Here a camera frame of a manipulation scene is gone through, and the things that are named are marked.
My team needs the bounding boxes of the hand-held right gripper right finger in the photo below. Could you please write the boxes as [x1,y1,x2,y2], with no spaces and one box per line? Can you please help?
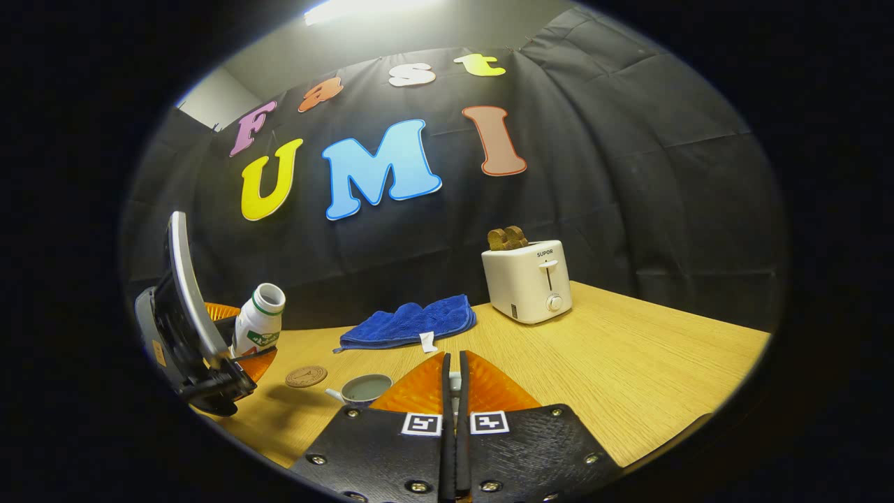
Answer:
[454,349,622,503]

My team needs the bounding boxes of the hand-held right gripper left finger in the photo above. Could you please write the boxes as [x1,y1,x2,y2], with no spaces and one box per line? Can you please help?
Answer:
[290,351,453,503]

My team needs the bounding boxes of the white plastic water bottle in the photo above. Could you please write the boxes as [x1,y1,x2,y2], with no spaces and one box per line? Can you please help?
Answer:
[230,283,286,358]

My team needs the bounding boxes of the round brown coaster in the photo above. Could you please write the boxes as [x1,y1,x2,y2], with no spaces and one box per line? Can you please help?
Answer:
[285,365,328,388]

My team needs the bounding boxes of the white blue-patterned teacup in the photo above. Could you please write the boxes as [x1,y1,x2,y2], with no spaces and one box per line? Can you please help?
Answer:
[325,374,394,409]

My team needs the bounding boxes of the blue towel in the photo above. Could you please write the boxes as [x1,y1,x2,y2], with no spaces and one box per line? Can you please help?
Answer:
[332,294,478,353]

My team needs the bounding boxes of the white toaster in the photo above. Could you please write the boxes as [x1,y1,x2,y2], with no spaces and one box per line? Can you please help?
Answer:
[481,240,573,326]

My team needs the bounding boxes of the brown bread slices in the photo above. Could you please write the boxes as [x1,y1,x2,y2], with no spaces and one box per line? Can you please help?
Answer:
[487,225,529,252]

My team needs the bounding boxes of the black backdrop cloth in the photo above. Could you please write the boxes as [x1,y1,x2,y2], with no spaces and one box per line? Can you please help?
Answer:
[122,7,786,333]

